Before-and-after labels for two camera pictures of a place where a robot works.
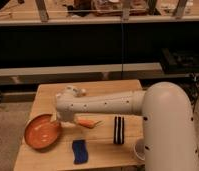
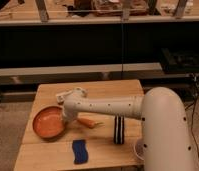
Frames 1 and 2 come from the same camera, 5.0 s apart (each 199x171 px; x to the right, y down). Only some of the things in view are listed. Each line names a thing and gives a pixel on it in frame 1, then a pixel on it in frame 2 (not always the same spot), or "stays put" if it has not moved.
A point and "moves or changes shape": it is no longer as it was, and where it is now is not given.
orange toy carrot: x=89 y=123 stays put
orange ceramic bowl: x=41 y=133 moves or changes shape
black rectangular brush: x=119 y=130 stays put
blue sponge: x=80 y=151 stays put
